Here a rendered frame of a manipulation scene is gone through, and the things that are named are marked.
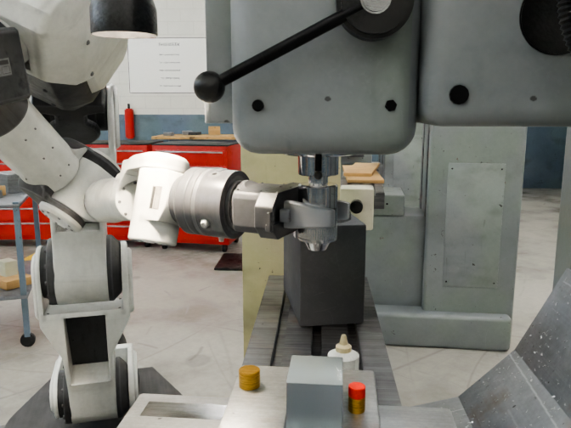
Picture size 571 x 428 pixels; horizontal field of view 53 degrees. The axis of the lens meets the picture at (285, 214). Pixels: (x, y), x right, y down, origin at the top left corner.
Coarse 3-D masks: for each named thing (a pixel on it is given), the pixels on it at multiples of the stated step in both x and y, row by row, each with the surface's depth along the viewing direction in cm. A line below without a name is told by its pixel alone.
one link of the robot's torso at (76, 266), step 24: (120, 144) 120; (48, 240) 119; (72, 240) 115; (96, 240) 117; (48, 264) 115; (72, 264) 116; (96, 264) 117; (120, 264) 120; (48, 288) 115; (72, 288) 117; (96, 288) 118; (120, 288) 121
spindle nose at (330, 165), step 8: (304, 160) 66; (312, 160) 65; (328, 160) 65; (336, 160) 66; (304, 168) 66; (312, 168) 65; (328, 168) 65; (336, 168) 66; (312, 176) 66; (328, 176) 66
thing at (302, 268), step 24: (288, 240) 115; (336, 240) 101; (360, 240) 102; (288, 264) 116; (312, 264) 102; (336, 264) 102; (360, 264) 103; (288, 288) 117; (312, 288) 102; (336, 288) 103; (360, 288) 104; (312, 312) 103; (336, 312) 104; (360, 312) 105
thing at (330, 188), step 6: (300, 186) 67; (306, 186) 66; (312, 186) 66; (318, 186) 66; (324, 186) 66; (330, 186) 66; (336, 186) 67; (300, 192) 67; (306, 192) 66; (312, 192) 66; (318, 192) 66; (324, 192) 66; (330, 192) 66; (336, 192) 67
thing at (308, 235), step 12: (312, 204) 66; (324, 204) 66; (336, 204) 68; (336, 216) 68; (300, 228) 68; (312, 228) 67; (324, 228) 67; (336, 228) 68; (300, 240) 68; (312, 240) 67; (324, 240) 67
